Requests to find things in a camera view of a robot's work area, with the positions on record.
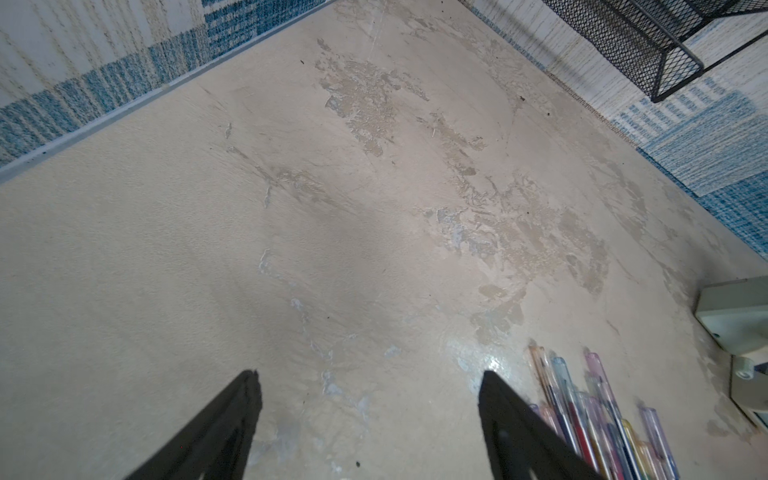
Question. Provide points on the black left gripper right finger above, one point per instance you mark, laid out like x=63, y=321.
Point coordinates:
x=520, y=445

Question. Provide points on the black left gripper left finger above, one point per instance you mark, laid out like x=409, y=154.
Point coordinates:
x=216, y=443

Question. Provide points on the bundle of capped pencils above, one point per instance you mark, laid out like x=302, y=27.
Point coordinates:
x=591, y=423

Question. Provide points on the black wire mesh shelf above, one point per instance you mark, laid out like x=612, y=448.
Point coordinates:
x=646, y=40

